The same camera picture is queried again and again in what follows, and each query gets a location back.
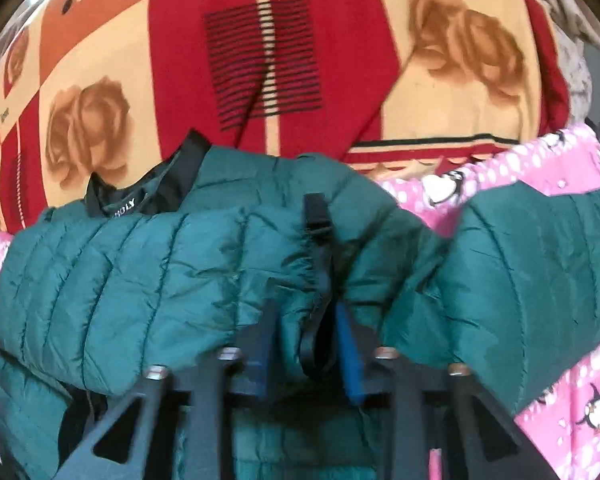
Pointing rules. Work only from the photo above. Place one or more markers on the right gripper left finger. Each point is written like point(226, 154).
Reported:
point(261, 359)

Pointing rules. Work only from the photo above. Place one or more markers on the dark green puffer jacket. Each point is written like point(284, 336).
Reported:
point(190, 279)

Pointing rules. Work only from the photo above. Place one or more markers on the pink penguin quilt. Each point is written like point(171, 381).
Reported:
point(570, 409)

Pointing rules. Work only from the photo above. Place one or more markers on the floral bed sheet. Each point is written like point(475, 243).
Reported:
point(574, 27)

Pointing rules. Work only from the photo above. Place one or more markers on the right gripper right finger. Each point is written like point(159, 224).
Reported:
point(354, 348)

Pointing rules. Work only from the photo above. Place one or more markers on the red orange rose blanket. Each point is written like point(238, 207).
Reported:
point(110, 88)

